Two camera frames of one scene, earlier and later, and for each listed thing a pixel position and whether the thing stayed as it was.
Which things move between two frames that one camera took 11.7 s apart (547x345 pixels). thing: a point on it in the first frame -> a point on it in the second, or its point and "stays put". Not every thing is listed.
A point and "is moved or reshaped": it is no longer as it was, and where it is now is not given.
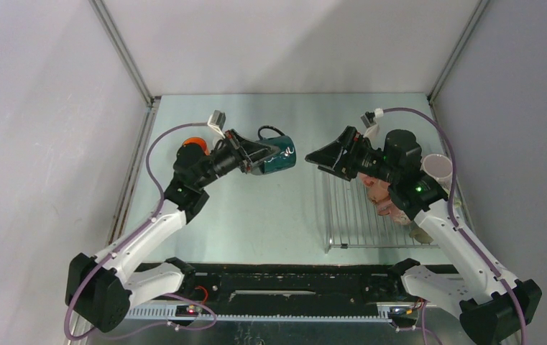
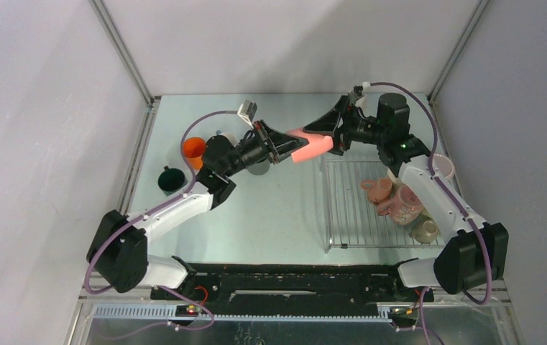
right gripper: x=351 y=141 -> x=327 y=125
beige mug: x=420 y=236 stays put
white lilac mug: x=440 y=168 stays put
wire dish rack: x=350 y=221 stays put
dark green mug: x=285 y=161 is moved or reshaped
